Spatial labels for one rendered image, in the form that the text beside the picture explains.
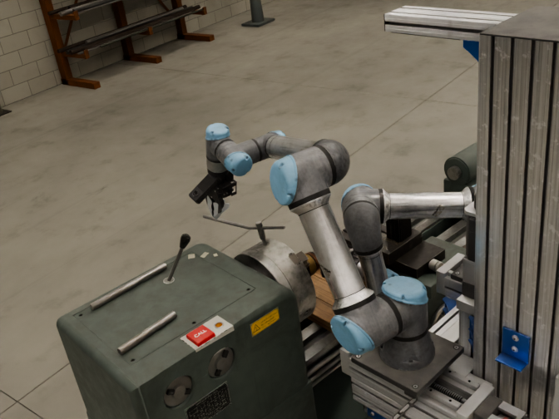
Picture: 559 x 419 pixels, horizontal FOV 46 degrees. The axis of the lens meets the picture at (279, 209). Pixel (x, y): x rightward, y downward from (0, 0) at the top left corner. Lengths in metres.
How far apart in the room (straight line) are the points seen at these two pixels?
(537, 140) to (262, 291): 0.94
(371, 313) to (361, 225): 0.44
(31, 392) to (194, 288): 2.04
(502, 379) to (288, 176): 0.81
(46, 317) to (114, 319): 2.47
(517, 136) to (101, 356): 1.23
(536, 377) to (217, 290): 0.94
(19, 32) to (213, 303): 7.49
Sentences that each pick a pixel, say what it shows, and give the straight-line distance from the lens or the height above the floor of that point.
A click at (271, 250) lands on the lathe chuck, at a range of 2.26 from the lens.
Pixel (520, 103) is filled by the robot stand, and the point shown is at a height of 1.89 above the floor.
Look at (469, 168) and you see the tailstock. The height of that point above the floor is 1.11.
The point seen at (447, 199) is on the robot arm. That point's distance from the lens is 2.21.
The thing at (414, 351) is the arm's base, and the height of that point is 1.22.
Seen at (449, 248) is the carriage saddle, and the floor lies 0.93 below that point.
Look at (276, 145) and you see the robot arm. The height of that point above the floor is 1.65.
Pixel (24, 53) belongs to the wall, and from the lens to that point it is 9.29.
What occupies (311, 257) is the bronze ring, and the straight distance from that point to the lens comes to 2.43.
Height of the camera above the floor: 2.43
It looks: 28 degrees down
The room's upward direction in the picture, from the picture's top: 8 degrees counter-clockwise
